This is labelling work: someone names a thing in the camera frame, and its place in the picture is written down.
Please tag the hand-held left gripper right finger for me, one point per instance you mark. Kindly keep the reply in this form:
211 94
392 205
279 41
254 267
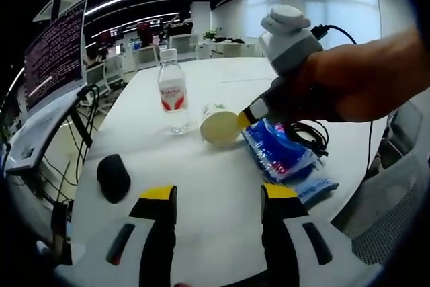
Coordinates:
279 233

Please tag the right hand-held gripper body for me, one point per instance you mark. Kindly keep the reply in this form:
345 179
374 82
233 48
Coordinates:
289 45

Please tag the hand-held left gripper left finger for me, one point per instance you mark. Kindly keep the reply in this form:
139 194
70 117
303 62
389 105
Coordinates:
158 233

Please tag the white paper cup green print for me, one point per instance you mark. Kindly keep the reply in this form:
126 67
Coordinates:
220 129

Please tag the blue plastic wipes packet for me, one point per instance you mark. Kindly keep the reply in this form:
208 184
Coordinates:
279 152

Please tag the white packet blue lettering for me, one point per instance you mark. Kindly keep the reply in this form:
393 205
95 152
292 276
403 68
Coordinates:
319 189

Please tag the black computer mouse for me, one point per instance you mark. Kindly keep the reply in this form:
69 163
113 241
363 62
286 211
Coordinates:
113 179

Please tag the clear plastic water bottle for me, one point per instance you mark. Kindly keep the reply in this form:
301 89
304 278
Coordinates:
173 92

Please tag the person's right hand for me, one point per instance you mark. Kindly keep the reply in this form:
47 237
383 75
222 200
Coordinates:
332 82

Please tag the person's left hand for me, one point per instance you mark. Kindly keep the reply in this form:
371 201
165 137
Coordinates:
184 285

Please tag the white low cabinet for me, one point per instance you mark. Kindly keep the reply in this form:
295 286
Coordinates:
235 50

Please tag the white table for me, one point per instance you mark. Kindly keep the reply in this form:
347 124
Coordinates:
201 172

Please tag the potted green plant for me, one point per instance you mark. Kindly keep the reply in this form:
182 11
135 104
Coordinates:
210 35

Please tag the white office chair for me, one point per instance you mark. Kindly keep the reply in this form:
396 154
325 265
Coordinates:
148 56
183 46
97 78

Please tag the red-lit background monitor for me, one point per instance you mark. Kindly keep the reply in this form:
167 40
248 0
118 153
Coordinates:
144 29
112 33

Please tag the white side desk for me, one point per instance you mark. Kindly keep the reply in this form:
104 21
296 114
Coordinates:
37 129

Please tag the computer monitor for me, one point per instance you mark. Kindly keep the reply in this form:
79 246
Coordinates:
53 58

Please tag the ceiling air vent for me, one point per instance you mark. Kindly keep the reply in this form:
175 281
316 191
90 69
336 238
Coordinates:
67 3

